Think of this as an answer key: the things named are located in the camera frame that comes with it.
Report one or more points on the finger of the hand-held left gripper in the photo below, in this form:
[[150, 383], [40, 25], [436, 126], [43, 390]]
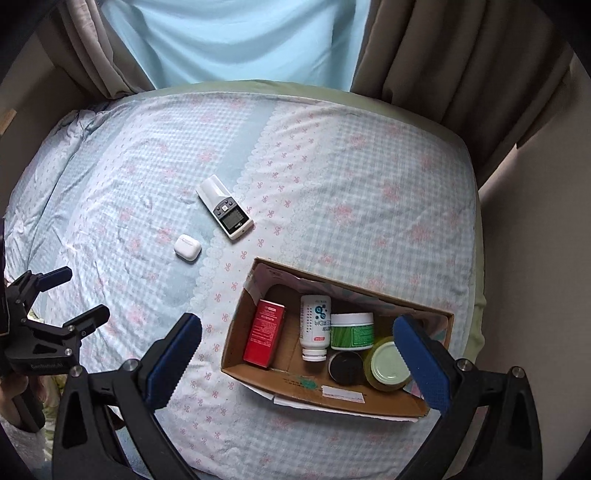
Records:
[[76, 323], [44, 281]]

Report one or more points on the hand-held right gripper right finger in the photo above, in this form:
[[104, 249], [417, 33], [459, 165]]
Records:
[[422, 364]]

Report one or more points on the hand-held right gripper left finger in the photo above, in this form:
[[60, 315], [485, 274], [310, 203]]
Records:
[[178, 355]]

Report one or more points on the yellowish clear tape roll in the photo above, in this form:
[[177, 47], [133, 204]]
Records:
[[369, 367]]

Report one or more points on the jar with black lid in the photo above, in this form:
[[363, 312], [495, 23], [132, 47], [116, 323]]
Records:
[[346, 368]]

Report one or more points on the white jar with green label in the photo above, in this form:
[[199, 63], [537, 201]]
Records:
[[353, 332]]

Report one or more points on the red box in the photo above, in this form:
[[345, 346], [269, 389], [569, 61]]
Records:
[[264, 332]]

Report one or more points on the cardboard box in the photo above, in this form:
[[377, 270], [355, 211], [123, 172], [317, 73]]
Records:
[[286, 369]]

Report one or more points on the white pill bottle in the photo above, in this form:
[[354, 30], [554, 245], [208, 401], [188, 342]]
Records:
[[315, 323]]

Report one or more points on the person's left hand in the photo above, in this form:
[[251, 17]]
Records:
[[10, 387]]

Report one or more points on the white earbuds case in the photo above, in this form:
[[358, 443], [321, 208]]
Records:
[[188, 246]]

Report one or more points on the crumpled light blue quilt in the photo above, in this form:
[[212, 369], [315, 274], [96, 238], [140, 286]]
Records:
[[69, 138]]

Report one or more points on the white remote control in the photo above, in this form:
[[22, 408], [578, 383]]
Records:
[[226, 210]]

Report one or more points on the small tan object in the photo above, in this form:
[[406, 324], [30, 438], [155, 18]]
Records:
[[7, 118]]

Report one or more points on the grey-brown curtain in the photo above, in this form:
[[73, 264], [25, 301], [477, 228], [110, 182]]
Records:
[[101, 50], [452, 60]]

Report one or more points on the light blue hanging cloth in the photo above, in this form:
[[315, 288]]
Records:
[[231, 37]]

